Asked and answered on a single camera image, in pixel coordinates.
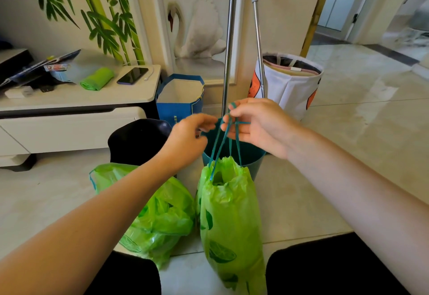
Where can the person's left hand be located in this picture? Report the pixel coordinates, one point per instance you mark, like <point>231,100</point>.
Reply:
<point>182,142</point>

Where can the person's right hand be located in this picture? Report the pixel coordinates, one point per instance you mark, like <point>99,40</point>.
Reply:
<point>268,127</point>

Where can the person's right thumb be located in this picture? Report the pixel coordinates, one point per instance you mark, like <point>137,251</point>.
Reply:
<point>248,104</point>

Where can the person's left thumb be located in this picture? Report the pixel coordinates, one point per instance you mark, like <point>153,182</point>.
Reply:
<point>202,121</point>

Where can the person's left forearm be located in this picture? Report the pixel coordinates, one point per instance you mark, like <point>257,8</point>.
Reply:
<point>83,234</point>

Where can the person's right forearm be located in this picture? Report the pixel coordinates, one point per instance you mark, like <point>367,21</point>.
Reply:
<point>362,191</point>

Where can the blue paper bag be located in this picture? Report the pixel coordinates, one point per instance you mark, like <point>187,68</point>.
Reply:
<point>179,103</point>

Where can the white fabric basket orange print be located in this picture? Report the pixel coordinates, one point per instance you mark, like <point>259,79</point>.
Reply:
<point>291,87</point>

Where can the teal trash bin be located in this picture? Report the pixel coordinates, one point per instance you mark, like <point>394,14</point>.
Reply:
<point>249,157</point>

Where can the black trash bin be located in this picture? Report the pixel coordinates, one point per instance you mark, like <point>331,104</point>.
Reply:
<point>137,142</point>

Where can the shiny metal pole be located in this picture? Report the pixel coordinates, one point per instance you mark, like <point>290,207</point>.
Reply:
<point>230,36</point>

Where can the black smartphone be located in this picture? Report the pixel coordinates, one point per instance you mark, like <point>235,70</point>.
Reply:
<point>132,75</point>

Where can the roll of green garbage bags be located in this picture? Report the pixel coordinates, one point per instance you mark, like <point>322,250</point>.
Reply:
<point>97,79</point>

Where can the white tv cabinet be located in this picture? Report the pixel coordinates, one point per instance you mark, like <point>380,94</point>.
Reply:
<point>73,127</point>

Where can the light blue box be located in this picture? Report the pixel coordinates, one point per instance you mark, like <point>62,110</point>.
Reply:
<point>60,73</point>

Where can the dark glossy booklets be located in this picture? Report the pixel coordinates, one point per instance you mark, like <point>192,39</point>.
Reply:
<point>43,65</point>

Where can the person's left leg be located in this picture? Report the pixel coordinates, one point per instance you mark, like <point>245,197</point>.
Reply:
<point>130,276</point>

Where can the person's leg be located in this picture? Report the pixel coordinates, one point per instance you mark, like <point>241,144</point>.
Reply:
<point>331,268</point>
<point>130,276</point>

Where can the person's right leg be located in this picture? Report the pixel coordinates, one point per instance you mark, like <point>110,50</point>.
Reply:
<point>331,268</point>

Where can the white charger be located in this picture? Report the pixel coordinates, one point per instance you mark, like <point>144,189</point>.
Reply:
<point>18,92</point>

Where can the black set-top box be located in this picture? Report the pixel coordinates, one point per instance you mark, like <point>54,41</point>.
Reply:
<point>13,61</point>

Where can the white swan wall decal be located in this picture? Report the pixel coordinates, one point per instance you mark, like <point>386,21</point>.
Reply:
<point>197,33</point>

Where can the green bamboo wall decal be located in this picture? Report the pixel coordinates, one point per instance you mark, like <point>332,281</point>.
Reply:
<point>97,13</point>

